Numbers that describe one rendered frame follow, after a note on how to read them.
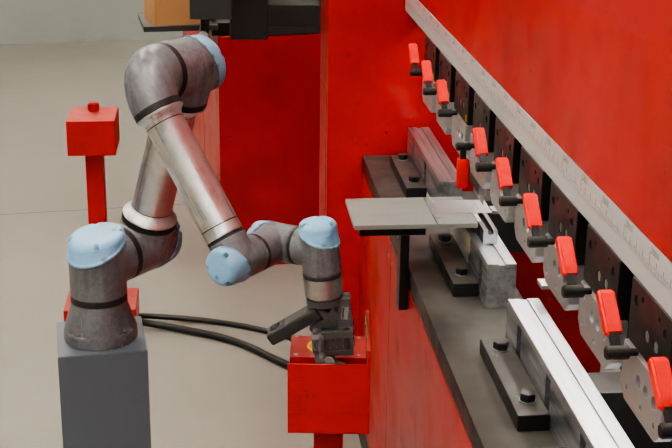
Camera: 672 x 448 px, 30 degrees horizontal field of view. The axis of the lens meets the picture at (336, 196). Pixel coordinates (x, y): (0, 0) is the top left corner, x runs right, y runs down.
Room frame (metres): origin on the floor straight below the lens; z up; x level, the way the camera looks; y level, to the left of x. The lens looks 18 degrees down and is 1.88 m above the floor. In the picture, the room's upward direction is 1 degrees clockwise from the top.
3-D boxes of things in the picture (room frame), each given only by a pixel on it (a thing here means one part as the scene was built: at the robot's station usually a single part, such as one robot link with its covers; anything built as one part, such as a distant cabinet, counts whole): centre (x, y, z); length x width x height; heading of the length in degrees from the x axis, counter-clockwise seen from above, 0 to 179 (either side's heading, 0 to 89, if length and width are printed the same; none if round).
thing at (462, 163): (2.42, -0.26, 1.15); 0.04 x 0.02 x 0.10; 96
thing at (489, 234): (2.55, -0.31, 0.98); 0.20 x 0.03 x 0.03; 6
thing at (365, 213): (2.57, -0.16, 1.00); 0.26 x 0.18 x 0.01; 96
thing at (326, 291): (2.25, 0.02, 0.95); 0.08 x 0.08 x 0.05
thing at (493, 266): (2.53, -0.31, 0.92); 0.39 x 0.06 x 0.10; 6
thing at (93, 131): (4.12, 0.83, 0.41); 0.25 x 0.20 x 0.83; 96
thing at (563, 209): (1.81, -0.38, 1.20); 0.15 x 0.09 x 0.17; 6
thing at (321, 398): (2.30, 0.01, 0.75); 0.20 x 0.16 x 0.18; 0
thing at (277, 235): (2.29, 0.12, 1.02); 0.11 x 0.11 x 0.08; 56
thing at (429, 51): (3.00, -0.26, 1.20); 0.15 x 0.09 x 0.17; 6
